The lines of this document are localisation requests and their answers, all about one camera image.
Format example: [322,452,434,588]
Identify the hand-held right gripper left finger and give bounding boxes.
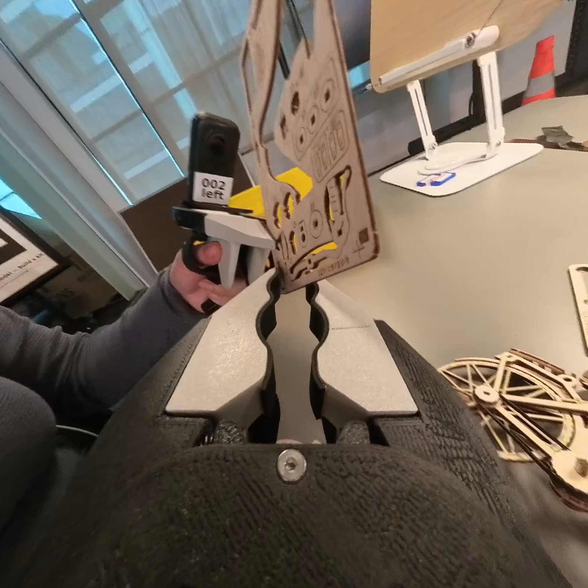
[164,268,281,419]

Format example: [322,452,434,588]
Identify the person's left forearm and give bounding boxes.
[0,271,205,414]

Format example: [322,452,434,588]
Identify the person's left hand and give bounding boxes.
[169,241,251,314]

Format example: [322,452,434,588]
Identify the yellow plastic box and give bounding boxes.
[228,168,341,258]

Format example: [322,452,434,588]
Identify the dark wood scraps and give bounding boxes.
[507,126,588,151]

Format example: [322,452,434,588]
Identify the orange traffic cone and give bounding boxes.
[521,36,557,106]

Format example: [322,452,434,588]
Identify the white folding stand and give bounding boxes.
[379,25,545,197]

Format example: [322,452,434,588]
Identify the wooden bicycle model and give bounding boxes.
[438,349,588,511]

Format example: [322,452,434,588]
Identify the black framed poster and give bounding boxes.
[0,207,70,305]

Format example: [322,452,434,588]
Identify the person's leg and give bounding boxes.
[0,376,99,552]

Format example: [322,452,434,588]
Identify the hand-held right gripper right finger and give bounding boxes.
[305,280,420,420]

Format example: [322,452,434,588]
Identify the wooden parts sheet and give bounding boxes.
[568,264,588,358]
[240,0,380,294]

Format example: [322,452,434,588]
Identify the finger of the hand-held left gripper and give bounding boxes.
[247,250,273,285]
[204,212,277,289]

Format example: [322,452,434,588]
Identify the light wooden board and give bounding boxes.
[370,0,566,95]

